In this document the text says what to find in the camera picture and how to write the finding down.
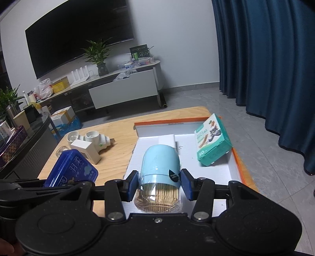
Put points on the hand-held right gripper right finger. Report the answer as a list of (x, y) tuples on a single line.
[(187, 184)]

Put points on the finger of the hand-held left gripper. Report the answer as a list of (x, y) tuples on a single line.
[(39, 187)]

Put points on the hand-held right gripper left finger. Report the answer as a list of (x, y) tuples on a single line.
[(132, 185)]

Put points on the light blue toothpick jar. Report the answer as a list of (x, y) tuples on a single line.
[(160, 163)]

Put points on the white cardboard box orange rim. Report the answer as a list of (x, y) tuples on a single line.
[(221, 177)]

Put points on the blue plastic box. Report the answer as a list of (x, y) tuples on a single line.
[(71, 167)]

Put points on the teal cartoon print box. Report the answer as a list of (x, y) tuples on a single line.
[(212, 145)]

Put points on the white square plug adapter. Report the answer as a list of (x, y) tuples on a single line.
[(86, 150)]

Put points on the person's left hand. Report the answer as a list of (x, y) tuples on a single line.
[(5, 248)]

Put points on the wooden table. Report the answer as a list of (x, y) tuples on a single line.
[(115, 160)]

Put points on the black glass coffee table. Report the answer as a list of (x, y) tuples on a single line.
[(27, 152)]

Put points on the patterned tissue box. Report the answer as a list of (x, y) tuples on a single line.
[(12, 145)]

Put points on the white plug-in mosquito heater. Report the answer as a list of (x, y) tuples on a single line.
[(101, 140)]

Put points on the blue plastic bag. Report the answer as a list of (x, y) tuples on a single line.
[(71, 126)]

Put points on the cream cup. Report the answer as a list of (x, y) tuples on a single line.
[(22, 120)]

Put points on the small black box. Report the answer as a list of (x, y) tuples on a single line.
[(32, 115)]

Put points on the cardboard box white top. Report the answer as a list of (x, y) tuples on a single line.
[(62, 115)]

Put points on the black roll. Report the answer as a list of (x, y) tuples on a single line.
[(163, 99)]

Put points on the leafy plant in metal cup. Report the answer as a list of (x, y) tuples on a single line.
[(8, 103)]

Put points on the white tv cabinet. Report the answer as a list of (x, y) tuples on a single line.
[(123, 91)]

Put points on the white and red plastic bag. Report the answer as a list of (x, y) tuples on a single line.
[(43, 89)]

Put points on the yellow box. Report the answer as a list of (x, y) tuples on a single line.
[(60, 85)]

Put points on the clear plastic bag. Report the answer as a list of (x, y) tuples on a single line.
[(124, 75)]

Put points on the white router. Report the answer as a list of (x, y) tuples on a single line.
[(82, 76)]

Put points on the clear plastic storage containers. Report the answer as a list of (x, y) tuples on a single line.
[(137, 62)]

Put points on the green and black box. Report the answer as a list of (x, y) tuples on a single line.
[(139, 52)]

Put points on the potted green plant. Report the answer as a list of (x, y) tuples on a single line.
[(98, 55)]

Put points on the dark blue curtain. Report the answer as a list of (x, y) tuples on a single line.
[(265, 61)]

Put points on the black television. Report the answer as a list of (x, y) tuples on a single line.
[(78, 32)]

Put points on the white wall charger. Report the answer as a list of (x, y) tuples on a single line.
[(167, 140)]

